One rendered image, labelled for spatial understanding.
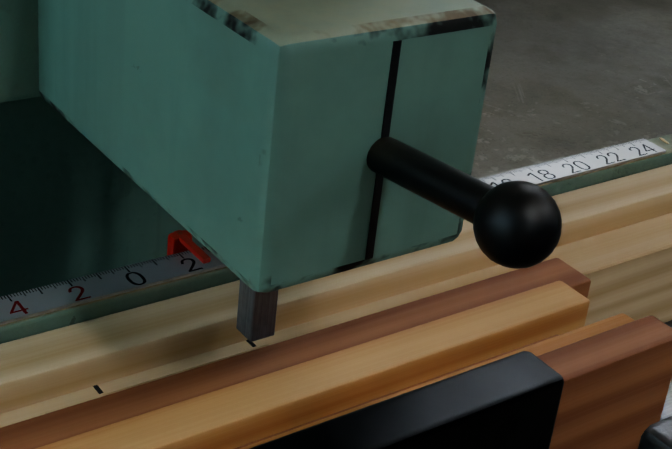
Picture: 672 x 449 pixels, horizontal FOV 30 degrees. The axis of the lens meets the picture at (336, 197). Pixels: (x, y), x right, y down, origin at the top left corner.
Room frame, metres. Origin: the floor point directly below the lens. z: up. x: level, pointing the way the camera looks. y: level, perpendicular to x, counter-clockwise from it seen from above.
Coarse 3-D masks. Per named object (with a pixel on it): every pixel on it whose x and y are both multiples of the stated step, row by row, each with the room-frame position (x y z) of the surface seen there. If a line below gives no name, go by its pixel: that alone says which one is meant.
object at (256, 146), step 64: (64, 0) 0.36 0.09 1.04; (128, 0) 0.33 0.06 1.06; (192, 0) 0.30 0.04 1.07; (256, 0) 0.30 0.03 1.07; (320, 0) 0.30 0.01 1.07; (384, 0) 0.31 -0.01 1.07; (448, 0) 0.31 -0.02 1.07; (64, 64) 0.36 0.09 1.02; (128, 64) 0.33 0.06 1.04; (192, 64) 0.30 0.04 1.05; (256, 64) 0.28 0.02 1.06; (320, 64) 0.28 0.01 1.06; (384, 64) 0.29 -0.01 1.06; (448, 64) 0.30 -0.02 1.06; (128, 128) 0.32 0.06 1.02; (192, 128) 0.30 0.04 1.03; (256, 128) 0.27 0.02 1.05; (320, 128) 0.28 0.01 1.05; (384, 128) 0.29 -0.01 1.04; (448, 128) 0.30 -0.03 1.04; (192, 192) 0.30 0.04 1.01; (256, 192) 0.27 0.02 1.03; (320, 192) 0.28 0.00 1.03; (384, 192) 0.29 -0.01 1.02; (256, 256) 0.27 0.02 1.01; (320, 256) 0.28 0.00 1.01; (384, 256) 0.29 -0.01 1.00
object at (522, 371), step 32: (448, 384) 0.25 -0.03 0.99; (480, 384) 0.25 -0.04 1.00; (512, 384) 0.25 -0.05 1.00; (544, 384) 0.25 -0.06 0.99; (352, 416) 0.23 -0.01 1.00; (384, 416) 0.23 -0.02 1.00; (416, 416) 0.24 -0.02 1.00; (448, 416) 0.24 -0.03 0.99; (480, 416) 0.24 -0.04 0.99; (512, 416) 0.25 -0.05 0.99; (544, 416) 0.25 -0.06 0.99; (256, 448) 0.22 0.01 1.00; (288, 448) 0.22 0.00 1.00; (320, 448) 0.22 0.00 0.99; (352, 448) 0.22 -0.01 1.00; (384, 448) 0.22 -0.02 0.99; (416, 448) 0.23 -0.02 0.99; (448, 448) 0.24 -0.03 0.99; (480, 448) 0.24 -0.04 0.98; (512, 448) 0.25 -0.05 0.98; (544, 448) 0.26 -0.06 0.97
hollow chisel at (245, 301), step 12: (240, 288) 0.33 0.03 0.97; (240, 300) 0.33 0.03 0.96; (252, 300) 0.32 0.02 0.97; (264, 300) 0.33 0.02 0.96; (276, 300) 0.33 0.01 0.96; (240, 312) 0.33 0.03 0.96; (252, 312) 0.32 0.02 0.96; (264, 312) 0.33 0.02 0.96; (240, 324) 0.33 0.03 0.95; (252, 324) 0.32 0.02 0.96; (264, 324) 0.33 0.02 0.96; (252, 336) 0.32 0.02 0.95; (264, 336) 0.33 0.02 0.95
